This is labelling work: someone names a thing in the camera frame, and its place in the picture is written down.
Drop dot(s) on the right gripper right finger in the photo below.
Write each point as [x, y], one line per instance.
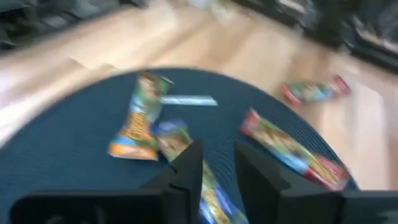
[264, 199]

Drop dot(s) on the blue Chewy granola bar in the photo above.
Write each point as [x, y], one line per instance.
[174, 140]

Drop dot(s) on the round dark blue placemat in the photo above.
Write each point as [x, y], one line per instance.
[77, 140]

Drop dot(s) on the orange Chewy granola bar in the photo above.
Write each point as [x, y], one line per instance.
[136, 130]

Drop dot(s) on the red Chewy chocolate chip bar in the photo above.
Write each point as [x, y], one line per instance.
[314, 91]
[289, 149]

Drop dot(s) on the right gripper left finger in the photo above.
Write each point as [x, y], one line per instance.
[180, 193]

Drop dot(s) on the white paper strip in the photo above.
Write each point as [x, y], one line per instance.
[189, 100]

